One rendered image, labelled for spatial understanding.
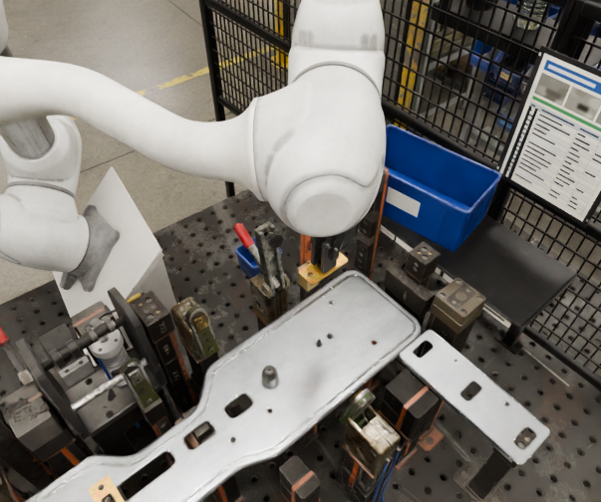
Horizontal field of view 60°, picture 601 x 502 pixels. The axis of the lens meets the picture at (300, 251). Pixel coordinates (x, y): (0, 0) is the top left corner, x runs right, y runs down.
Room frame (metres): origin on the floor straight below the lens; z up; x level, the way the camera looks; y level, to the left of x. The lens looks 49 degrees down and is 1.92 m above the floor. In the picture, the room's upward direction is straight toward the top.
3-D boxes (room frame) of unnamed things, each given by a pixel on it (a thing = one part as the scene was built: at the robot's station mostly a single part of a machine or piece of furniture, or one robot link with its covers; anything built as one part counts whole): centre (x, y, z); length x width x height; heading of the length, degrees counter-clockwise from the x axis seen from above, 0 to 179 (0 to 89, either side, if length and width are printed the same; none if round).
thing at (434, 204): (0.93, -0.29, 1.09); 0.30 x 0.17 x 0.13; 50
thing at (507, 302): (0.99, -0.24, 1.01); 0.90 x 0.22 x 0.03; 40
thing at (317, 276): (0.56, -0.04, 1.25); 0.08 x 0.04 x 0.01; 131
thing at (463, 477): (0.36, -0.40, 0.84); 0.11 x 0.06 x 0.29; 40
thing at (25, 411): (0.38, 0.47, 0.89); 0.13 x 0.11 x 0.38; 40
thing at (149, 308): (0.56, 0.28, 0.91); 0.07 x 0.05 x 0.42; 40
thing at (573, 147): (0.83, -0.52, 1.30); 0.23 x 0.02 x 0.31; 40
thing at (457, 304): (0.63, -0.33, 0.88); 0.08 x 0.08 x 0.36; 40
